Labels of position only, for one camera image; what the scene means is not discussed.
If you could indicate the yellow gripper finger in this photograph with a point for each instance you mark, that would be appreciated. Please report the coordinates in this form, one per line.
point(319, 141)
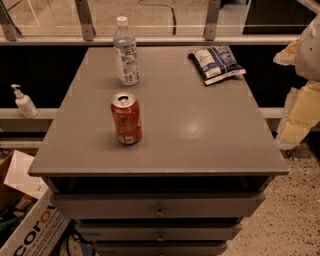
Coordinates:
point(287, 56)
point(301, 113)

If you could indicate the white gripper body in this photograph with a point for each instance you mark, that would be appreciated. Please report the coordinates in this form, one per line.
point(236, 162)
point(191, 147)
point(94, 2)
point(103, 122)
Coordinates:
point(308, 53)

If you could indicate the clear plastic water bottle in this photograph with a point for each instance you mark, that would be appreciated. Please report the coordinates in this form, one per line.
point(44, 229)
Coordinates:
point(125, 53)

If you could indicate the white pump dispenser bottle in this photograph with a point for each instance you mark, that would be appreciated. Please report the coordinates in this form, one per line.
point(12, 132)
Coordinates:
point(24, 103)

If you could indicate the blue white chip bag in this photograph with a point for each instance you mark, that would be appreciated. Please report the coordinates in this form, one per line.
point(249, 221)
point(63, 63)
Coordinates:
point(216, 64)

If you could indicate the grey drawer cabinet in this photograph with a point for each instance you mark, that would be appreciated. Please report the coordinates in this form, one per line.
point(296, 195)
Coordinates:
point(204, 159)

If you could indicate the orange soda can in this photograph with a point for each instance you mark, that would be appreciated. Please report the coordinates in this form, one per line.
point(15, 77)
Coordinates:
point(126, 115)

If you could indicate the white cardboard box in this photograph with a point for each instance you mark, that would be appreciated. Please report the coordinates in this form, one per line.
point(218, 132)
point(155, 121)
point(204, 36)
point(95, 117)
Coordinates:
point(38, 232)

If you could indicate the metal railing frame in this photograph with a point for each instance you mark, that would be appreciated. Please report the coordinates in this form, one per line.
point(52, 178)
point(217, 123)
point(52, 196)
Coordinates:
point(155, 22)

